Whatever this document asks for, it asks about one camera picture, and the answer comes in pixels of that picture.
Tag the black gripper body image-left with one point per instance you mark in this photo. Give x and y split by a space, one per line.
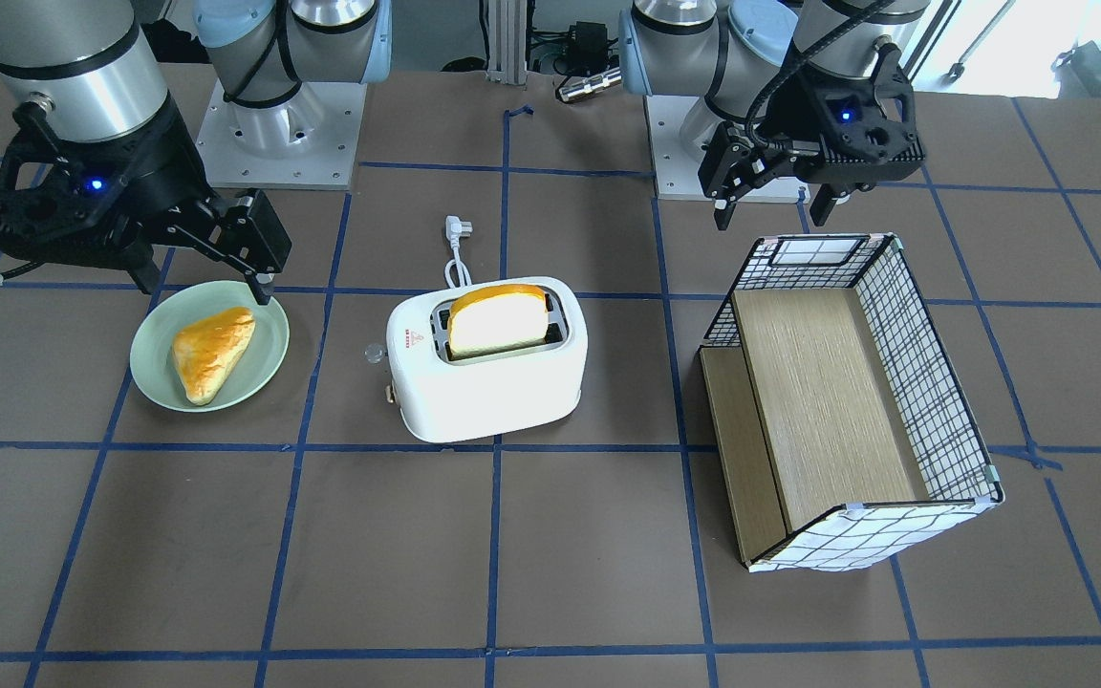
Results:
161 156

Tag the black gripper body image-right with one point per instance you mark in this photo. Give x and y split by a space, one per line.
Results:
792 116

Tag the toast slice in toaster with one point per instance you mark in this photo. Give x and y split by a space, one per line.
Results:
495 318

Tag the white two-slot toaster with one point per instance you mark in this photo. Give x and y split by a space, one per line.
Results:
443 399

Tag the black power adapter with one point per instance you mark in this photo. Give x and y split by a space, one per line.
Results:
587 47

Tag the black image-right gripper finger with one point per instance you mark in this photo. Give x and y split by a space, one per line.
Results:
732 167
826 200

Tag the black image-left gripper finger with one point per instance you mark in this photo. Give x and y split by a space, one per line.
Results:
143 271
250 238

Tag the metal base plate image-left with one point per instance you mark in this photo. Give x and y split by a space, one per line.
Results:
308 143

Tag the wire basket with wooden panels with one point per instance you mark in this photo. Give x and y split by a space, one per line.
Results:
844 434

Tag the silver cylindrical connector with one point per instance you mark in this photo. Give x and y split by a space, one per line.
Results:
577 88

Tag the aluminium profile post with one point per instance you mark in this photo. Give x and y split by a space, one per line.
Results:
507 29

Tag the light green plate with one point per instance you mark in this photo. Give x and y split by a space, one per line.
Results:
155 366

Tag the metal base plate image-right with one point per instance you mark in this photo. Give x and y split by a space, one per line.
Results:
678 129

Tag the golden triangular pastry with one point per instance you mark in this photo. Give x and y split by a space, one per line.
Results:
205 353

